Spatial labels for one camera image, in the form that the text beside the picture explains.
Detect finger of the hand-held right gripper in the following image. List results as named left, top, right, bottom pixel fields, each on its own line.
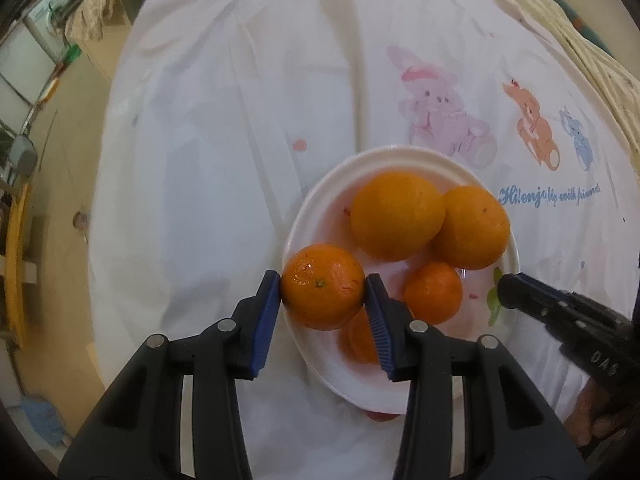
left=500, top=272, right=586, bottom=331

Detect white washing machine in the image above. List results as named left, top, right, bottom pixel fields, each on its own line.
left=25, top=0, right=76, bottom=61

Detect pink strawberry-shaped bowl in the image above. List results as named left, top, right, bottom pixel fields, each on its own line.
left=281, top=146, right=521, bottom=415

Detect cream lace sofa cover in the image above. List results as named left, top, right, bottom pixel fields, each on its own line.
left=65, top=0, right=118, bottom=43

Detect cream patterned quilt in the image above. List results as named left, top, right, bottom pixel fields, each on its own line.
left=400, top=0, right=640, bottom=161

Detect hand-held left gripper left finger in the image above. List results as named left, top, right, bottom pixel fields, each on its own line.
left=57, top=270, right=282, bottom=480

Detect cream sofa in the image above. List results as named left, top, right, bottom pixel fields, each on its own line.
left=80, top=25, right=131, bottom=83

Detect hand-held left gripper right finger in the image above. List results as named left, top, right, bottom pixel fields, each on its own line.
left=364, top=274, right=588, bottom=480

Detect grey rectangular object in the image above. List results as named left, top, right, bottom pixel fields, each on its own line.
left=7, top=135, right=38, bottom=176

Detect person's right hand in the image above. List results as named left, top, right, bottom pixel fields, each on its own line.
left=575, top=377, right=640, bottom=461

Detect yellow wooden chair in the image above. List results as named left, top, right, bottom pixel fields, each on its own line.
left=0, top=182, right=33, bottom=351

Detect small tangerine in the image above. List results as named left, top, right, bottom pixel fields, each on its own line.
left=281, top=243, right=366, bottom=331
left=403, top=261, right=464, bottom=326
left=340, top=307, right=383, bottom=365

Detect teal pillow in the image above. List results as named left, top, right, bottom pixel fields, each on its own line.
left=525, top=0, right=616, bottom=61

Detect large orange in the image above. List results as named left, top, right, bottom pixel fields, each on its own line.
left=431, top=185, right=511, bottom=271
left=349, top=171, right=446, bottom=262

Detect blue cloth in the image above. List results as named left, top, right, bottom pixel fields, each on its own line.
left=20, top=395, right=68, bottom=448

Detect white kitchen base cabinets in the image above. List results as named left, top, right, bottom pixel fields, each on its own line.
left=0, top=20, right=56, bottom=106

